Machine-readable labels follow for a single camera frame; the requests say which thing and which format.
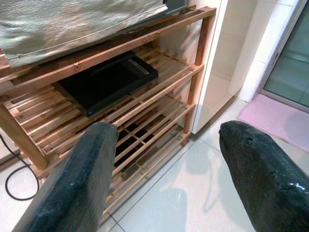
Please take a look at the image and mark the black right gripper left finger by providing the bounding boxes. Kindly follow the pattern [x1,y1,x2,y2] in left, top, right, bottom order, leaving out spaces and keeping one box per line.
[12,122,119,232]

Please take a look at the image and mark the crinkled beige cloth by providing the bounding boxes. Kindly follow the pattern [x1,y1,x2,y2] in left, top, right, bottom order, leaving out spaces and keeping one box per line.
[0,0,169,68]

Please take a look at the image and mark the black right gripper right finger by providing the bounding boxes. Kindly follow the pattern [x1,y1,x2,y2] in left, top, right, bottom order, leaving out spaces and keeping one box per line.
[219,120,309,232]

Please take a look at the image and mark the black flat box with label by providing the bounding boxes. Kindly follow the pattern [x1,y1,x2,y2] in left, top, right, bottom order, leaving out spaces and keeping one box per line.
[57,50,159,118]

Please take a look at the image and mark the black power cable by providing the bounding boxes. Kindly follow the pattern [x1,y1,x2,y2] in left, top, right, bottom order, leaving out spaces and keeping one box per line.
[0,134,41,201]

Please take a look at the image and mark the pink floor mat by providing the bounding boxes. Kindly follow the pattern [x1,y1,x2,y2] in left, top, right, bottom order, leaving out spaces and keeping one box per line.
[236,93,309,152]

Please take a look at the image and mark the white side cabinet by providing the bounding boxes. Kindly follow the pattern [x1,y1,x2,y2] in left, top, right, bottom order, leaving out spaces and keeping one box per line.
[192,0,243,135]

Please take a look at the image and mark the wooden slatted rack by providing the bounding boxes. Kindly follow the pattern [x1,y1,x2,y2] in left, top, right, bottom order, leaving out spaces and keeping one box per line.
[0,6,217,224]

